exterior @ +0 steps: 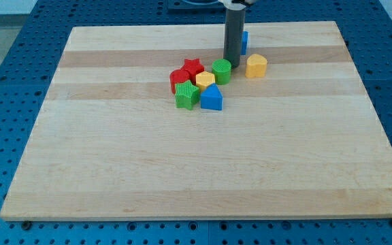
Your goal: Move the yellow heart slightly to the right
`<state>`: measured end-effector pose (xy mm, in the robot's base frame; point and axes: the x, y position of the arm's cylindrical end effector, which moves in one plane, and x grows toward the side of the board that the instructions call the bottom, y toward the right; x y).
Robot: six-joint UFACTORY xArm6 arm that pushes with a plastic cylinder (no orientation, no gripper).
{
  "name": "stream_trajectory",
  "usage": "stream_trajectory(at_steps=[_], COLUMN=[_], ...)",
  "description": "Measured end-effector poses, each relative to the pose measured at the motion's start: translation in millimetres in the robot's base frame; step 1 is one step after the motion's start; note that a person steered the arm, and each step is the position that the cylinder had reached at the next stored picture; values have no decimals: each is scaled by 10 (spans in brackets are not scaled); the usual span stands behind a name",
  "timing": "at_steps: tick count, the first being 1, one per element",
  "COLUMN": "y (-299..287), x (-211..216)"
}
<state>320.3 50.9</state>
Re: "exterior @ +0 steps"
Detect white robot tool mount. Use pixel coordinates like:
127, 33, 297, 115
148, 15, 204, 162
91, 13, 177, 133
218, 0, 257, 10

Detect blue triangle block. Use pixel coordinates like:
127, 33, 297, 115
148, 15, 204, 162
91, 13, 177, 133
200, 84, 223, 110

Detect green cylinder block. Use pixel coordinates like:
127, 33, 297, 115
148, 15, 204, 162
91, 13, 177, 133
212, 59, 231, 85

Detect yellow hexagon block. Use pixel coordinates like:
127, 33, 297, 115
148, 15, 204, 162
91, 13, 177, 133
195, 71, 215, 93

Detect blue cube block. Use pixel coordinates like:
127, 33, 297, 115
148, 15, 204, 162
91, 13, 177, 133
240, 31, 248, 56

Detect red cylinder block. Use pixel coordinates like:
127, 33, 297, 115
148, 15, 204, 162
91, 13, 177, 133
169, 69, 190, 94

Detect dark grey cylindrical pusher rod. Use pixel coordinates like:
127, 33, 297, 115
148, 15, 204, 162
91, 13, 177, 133
223, 9, 246, 68

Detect green star block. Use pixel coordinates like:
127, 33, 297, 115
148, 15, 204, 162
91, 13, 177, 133
175, 80, 200, 110

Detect light wooden board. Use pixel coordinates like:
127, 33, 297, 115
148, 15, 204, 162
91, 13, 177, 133
0, 21, 392, 221

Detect yellow heart block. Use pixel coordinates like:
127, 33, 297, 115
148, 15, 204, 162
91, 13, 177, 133
245, 54, 268, 78

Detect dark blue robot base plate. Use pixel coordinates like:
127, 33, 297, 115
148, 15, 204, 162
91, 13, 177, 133
165, 0, 224, 13

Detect red star block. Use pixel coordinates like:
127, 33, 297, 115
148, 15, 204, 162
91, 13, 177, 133
181, 59, 205, 85

